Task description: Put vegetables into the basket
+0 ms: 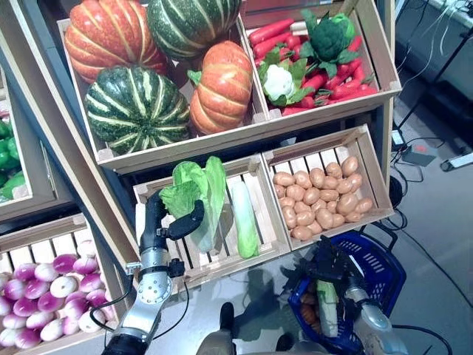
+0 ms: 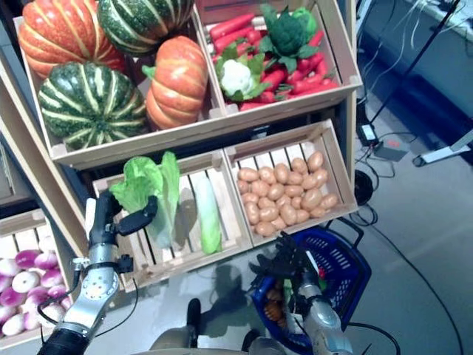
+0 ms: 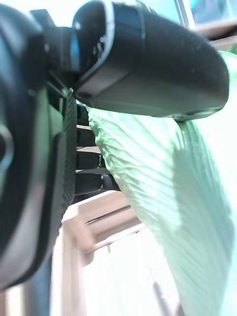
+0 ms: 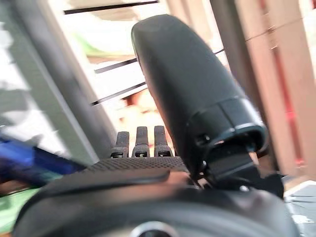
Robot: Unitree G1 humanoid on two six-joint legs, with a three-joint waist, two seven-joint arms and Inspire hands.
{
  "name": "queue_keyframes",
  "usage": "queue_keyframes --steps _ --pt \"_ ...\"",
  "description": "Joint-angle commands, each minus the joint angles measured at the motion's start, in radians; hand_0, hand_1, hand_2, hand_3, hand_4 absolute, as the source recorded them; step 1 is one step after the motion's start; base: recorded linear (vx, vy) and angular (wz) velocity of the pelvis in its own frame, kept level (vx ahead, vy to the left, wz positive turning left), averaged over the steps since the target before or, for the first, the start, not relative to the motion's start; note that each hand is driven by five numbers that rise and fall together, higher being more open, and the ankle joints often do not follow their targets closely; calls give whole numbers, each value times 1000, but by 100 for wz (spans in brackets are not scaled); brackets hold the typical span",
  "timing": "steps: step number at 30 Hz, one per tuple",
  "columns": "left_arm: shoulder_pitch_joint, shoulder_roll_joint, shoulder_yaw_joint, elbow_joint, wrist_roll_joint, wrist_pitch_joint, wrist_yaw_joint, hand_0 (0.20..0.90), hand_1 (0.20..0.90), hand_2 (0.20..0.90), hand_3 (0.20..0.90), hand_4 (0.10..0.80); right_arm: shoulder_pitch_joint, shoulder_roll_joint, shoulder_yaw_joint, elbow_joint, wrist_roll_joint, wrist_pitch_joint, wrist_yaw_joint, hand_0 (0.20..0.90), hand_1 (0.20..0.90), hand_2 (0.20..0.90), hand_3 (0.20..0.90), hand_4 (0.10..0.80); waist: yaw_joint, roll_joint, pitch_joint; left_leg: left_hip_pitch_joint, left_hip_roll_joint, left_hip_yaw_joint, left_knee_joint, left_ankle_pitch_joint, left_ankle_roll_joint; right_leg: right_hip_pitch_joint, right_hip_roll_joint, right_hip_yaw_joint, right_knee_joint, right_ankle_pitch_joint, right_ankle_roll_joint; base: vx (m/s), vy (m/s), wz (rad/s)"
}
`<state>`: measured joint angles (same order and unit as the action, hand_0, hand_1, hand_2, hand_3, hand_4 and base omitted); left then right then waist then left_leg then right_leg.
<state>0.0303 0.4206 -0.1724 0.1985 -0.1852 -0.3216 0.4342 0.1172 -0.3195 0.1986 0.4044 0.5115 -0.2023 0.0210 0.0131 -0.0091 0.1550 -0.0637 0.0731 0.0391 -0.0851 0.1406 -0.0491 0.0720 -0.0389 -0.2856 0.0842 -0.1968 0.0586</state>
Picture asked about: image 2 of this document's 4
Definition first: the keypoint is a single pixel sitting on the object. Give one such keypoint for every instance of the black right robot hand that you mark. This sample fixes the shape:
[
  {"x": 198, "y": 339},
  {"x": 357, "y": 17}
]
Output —
[{"x": 284, "y": 259}]

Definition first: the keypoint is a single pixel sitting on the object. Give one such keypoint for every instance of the black round stand base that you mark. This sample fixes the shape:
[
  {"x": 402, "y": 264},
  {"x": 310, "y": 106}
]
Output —
[{"x": 364, "y": 188}]

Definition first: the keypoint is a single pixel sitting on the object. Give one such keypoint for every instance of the purple white onion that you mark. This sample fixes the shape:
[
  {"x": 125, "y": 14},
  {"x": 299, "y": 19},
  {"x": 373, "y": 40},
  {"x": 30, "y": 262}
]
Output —
[
  {"x": 51, "y": 277},
  {"x": 27, "y": 259},
  {"x": 37, "y": 294},
  {"x": 26, "y": 281},
  {"x": 13, "y": 325},
  {"x": 46, "y": 260},
  {"x": 55, "y": 310}
]

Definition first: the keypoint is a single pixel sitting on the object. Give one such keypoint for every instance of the bright green leaf lettuce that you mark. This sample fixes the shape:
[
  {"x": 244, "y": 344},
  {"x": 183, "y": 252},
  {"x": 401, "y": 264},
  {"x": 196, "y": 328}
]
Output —
[{"x": 166, "y": 192}]

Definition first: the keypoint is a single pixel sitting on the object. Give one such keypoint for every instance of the tan potato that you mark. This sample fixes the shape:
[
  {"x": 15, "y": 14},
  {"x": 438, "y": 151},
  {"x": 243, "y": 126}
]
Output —
[
  {"x": 266, "y": 174},
  {"x": 250, "y": 197},
  {"x": 253, "y": 213},
  {"x": 294, "y": 178},
  {"x": 247, "y": 174},
  {"x": 302, "y": 215},
  {"x": 266, "y": 202},
  {"x": 268, "y": 213},
  {"x": 265, "y": 229},
  {"x": 320, "y": 177},
  {"x": 316, "y": 161},
  {"x": 329, "y": 201},
  {"x": 288, "y": 214},
  {"x": 312, "y": 198},
  {"x": 242, "y": 186},
  {"x": 318, "y": 212},
  {"x": 296, "y": 202},
  {"x": 299, "y": 165},
  {"x": 281, "y": 173},
  {"x": 293, "y": 190},
  {"x": 278, "y": 223},
  {"x": 309, "y": 182},
  {"x": 260, "y": 188},
  {"x": 284, "y": 201},
  {"x": 275, "y": 191}
]

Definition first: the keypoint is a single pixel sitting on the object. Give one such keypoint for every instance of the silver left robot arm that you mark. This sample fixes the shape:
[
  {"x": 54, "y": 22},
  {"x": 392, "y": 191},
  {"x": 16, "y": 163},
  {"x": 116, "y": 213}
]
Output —
[{"x": 94, "y": 288}]

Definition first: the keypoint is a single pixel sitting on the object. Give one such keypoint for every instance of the large orange pumpkin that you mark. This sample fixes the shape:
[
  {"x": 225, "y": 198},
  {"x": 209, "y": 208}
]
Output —
[{"x": 55, "y": 37}]

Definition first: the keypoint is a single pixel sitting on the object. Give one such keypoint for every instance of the round orange vegetable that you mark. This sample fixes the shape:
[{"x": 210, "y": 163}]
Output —
[{"x": 275, "y": 310}]

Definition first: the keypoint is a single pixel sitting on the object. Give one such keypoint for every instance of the blue plastic shopping basket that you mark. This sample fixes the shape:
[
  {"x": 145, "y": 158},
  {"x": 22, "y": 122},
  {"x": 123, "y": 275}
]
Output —
[{"x": 347, "y": 266}]

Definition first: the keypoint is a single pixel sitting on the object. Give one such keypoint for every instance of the black stand pole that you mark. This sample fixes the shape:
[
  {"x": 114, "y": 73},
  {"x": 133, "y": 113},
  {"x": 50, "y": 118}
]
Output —
[{"x": 413, "y": 63}]

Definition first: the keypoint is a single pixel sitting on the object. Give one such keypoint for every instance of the white cauliflower with leaves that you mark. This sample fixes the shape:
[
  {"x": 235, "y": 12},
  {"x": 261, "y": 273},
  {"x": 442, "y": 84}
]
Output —
[{"x": 236, "y": 75}]

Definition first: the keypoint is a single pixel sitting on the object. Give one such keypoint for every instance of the white green napa cabbage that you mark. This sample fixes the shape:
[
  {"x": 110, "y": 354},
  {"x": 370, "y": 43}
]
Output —
[{"x": 207, "y": 214}]

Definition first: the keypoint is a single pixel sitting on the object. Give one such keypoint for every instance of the red carrot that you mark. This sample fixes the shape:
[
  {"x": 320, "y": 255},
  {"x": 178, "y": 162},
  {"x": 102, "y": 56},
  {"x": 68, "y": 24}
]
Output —
[
  {"x": 267, "y": 97},
  {"x": 314, "y": 87},
  {"x": 251, "y": 106},
  {"x": 231, "y": 26},
  {"x": 317, "y": 37},
  {"x": 233, "y": 40},
  {"x": 254, "y": 36},
  {"x": 273, "y": 79},
  {"x": 316, "y": 61}
]

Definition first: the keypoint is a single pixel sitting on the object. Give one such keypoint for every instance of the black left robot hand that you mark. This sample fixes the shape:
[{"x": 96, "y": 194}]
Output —
[{"x": 103, "y": 222}]

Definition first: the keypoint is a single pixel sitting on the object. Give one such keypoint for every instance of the black power adapter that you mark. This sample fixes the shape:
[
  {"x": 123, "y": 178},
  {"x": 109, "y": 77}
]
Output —
[{"x": 369, "y": 134}]

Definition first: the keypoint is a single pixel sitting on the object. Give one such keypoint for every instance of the light green cabbage head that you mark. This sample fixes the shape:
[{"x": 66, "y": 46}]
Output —
[{"x": 305, "y": 20}]

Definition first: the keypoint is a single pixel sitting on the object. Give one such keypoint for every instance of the dark green broccoli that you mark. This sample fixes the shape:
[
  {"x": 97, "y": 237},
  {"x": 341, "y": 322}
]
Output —
[{"x": 286, "y": 35}]

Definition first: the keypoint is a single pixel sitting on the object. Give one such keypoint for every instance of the small red vegetable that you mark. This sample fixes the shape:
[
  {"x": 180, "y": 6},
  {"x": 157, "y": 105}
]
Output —
[{"x": 322, "y": 273}]

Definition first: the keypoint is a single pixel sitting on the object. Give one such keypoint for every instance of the grey box orange label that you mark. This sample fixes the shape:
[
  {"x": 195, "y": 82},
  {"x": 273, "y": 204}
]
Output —
[{"x": 391, "y": 148}]

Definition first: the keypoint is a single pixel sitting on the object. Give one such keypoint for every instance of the wooden display rack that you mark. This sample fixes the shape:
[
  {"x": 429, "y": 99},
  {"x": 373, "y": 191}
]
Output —
[{"x": 37, "y": 155}]

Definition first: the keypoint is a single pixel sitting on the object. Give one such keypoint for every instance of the silver left robot leg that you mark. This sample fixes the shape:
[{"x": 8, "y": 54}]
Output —
[{"x": 173, "y": 340}]

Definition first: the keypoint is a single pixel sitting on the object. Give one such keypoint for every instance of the silver right robot leg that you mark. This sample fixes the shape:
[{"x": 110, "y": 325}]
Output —
[{"x": 266, "y": 344}]

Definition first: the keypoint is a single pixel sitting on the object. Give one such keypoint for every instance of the small orange pumpkin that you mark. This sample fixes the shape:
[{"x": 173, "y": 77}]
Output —
[{"x": 177, "y": 81}]

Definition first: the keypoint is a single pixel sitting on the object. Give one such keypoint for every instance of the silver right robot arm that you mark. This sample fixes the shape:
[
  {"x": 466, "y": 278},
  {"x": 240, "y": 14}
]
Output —
[{"x": 325, "y": 325}]

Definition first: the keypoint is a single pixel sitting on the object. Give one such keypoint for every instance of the small green pepper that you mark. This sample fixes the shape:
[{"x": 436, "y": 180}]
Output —
[{"x": 323, "y": 284}]

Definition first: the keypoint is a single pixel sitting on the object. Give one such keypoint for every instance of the white standing desk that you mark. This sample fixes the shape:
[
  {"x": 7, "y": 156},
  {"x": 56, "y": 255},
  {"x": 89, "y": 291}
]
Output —
[{"x": 443, "y": 153}]

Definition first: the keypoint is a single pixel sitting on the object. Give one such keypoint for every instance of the large wooden crate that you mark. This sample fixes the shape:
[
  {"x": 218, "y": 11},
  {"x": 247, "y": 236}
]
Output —
[{"x": 129, "y": 146}]

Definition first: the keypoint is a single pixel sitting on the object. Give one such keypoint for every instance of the silver robot leg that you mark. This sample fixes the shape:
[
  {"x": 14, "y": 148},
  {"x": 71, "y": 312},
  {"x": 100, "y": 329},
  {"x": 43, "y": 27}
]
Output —
[
  {"x": 266, "y": 344},
  {"x": 173, "y": 340}
]

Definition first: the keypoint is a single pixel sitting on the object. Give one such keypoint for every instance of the green striped pumpkin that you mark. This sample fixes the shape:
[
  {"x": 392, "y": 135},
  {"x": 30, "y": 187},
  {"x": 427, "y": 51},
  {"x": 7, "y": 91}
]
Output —
[
  {"x": 144, "y": 22},
  {"x": 92, "y": 105}
]

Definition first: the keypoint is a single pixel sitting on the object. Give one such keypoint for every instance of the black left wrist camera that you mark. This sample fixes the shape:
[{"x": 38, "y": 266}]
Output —
[{"x": 125, "y": 263}]

